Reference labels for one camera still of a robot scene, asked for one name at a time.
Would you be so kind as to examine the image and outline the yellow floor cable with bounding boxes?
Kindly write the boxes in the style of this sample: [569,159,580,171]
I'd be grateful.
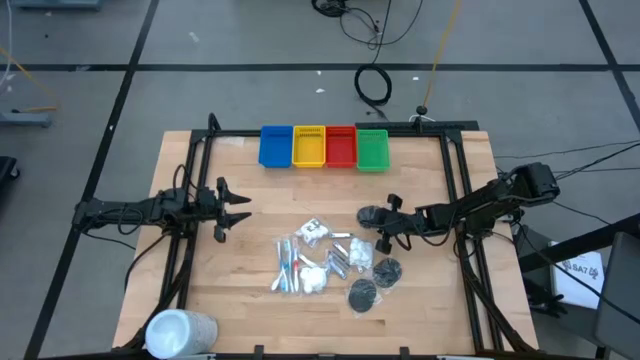
[0,47,60,114]

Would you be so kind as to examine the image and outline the black caster base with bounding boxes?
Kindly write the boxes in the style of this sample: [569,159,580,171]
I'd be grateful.
[0,155,21,201]

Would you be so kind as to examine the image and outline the yellow plastic bin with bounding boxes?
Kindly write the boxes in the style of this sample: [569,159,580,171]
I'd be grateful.
[291,124,327,169]

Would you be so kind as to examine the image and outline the cotton balls plastic bag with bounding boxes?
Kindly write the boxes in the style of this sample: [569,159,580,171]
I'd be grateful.
[298,264,329,295]
[293,217,331,248]
[348,237,375,269]

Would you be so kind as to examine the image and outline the white printed box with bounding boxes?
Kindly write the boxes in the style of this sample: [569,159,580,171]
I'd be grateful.
[549,241,606,310]

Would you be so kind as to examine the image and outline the red plastic bin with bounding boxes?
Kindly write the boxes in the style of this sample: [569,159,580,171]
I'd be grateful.
[324,125,359,169]

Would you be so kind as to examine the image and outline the yellow hanging cable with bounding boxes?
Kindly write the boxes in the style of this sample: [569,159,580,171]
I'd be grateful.
[422,0,464,109]

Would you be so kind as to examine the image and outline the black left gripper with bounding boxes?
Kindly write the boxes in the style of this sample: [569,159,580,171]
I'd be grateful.
[198,177,253,244]

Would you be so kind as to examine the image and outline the black floor cable tangle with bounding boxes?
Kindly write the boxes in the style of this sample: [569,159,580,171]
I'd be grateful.
[310,0,426,66]

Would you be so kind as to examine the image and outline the teal toothbrush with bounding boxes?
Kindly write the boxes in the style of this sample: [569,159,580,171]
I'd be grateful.
[282,238,294,294]

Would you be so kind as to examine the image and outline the blue plastic bin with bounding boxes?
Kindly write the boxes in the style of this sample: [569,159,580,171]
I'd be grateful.
[257,124,295,169]

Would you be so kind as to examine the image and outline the white cylindrical container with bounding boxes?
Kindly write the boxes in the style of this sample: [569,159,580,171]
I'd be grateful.
[144,308,219,360]

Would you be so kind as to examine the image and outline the grey metal floor base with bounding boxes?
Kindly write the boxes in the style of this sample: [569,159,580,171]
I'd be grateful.
[0,111,54,129]
[8,0,106,12]

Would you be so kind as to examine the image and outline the black metal table frame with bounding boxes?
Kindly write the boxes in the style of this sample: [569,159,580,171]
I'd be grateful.
[117,112,539,360]

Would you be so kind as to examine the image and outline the black desk edge bar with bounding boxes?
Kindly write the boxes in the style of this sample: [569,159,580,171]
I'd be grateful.
[519,212,640,274]

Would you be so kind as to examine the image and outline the black coiled floor cable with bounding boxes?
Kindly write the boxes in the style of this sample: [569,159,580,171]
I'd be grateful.
[353,63,394,107]

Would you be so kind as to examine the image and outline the green plastic bin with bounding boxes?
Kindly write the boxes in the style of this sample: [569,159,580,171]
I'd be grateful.
[355,128,391,174]

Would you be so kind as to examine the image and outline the red toothbrush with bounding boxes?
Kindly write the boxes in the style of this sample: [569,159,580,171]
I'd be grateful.
[291,238,302,294]

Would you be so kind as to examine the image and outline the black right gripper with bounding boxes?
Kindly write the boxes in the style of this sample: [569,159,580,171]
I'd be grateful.
[372,193,420,255]

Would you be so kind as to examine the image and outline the blue toothbrush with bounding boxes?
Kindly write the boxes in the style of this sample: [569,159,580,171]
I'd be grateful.
[270,239,286,294]

